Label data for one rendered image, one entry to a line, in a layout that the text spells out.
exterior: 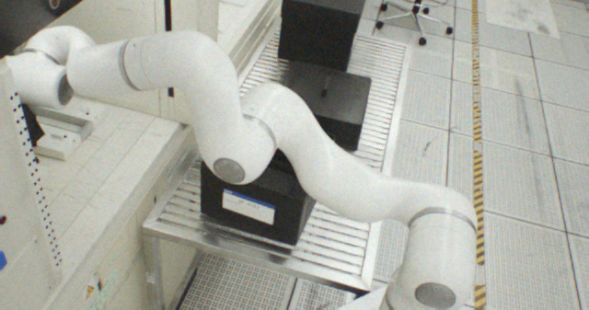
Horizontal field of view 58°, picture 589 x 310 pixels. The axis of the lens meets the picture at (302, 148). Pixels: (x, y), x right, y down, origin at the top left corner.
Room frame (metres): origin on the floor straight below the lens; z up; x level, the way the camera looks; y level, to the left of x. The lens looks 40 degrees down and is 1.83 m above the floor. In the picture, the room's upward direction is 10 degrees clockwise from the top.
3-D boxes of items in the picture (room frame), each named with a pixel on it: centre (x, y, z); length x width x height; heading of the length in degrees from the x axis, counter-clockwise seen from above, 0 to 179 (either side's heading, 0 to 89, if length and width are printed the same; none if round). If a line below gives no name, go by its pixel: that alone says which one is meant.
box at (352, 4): (1.90, 0.01, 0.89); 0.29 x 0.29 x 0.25; 84
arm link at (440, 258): (0.61, -0.27, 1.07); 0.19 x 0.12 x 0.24; 170
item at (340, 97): (1.47, -0.04, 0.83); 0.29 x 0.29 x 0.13; 84
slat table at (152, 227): (1.47, -0.01, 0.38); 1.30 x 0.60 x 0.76; 172
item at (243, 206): (1.04, 0.08, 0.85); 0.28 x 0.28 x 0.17; 77
